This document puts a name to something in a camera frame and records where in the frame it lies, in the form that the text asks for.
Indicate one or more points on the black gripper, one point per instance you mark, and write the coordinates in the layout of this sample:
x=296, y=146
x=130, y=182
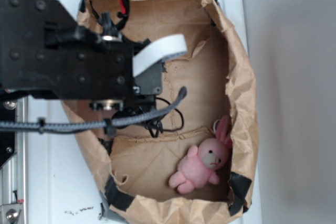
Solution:
x=46, y=54

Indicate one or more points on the brown paper lined box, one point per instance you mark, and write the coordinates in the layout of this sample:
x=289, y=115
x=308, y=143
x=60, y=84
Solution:
x=133, y=178

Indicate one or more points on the pink plush bunny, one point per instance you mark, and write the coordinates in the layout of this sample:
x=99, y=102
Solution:
x=198, y=167

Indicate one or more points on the black mounting bracket plate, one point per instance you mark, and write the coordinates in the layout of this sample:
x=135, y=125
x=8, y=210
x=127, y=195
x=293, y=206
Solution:
x=8, y=137

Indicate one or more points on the aluminium frame rail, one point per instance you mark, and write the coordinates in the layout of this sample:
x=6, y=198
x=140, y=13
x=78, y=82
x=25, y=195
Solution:
x=14, y=174

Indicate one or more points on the silver corner bracket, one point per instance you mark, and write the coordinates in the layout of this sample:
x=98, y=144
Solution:
x=10, y=213

